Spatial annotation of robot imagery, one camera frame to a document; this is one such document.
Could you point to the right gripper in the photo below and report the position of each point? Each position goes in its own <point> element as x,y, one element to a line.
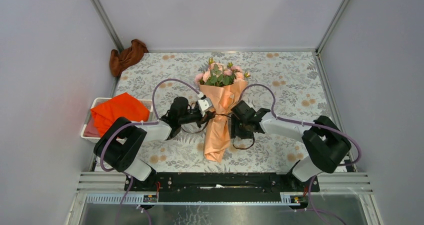
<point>235,130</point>

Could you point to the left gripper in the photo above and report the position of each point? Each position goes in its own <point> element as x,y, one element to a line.
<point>208,115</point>

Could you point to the peach wrapping paper sheet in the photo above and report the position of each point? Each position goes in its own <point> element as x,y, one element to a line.
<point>217,136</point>

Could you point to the pink fake flower bunch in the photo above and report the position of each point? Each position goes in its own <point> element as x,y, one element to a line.
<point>234,73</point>

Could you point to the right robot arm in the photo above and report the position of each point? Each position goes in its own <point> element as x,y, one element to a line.
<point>324,142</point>

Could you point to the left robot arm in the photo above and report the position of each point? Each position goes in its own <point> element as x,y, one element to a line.
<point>119,146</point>

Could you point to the floral patterned table mat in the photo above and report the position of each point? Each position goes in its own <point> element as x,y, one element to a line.
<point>289,82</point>

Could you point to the white plastic basket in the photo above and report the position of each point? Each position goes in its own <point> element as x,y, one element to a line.
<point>90,133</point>

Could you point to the orange cloth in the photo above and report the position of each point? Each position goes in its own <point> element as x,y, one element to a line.
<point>123,105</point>

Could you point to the brown cloth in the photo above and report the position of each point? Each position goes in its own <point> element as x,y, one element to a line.
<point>120,61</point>

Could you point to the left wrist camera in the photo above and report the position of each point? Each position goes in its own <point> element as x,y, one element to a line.
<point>204,104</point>

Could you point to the black mounting base rail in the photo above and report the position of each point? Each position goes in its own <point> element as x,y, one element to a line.
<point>189,187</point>

